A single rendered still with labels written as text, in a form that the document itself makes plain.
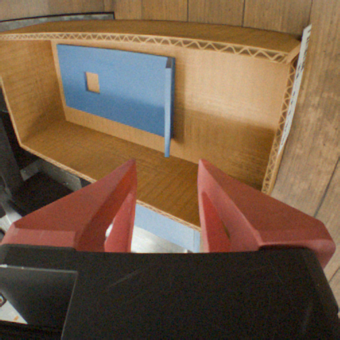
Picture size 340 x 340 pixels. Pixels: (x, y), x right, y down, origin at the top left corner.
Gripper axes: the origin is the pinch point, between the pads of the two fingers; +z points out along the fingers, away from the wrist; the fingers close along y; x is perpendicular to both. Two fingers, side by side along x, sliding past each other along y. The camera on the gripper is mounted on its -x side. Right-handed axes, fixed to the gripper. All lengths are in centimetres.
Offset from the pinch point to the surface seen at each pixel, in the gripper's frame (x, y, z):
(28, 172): 20.9, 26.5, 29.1
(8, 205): 18.9, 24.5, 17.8
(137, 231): 17.3, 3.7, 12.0
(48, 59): -1.9, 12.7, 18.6
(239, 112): -0.1, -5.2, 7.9
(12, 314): 461, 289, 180
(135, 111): 2.0, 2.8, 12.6
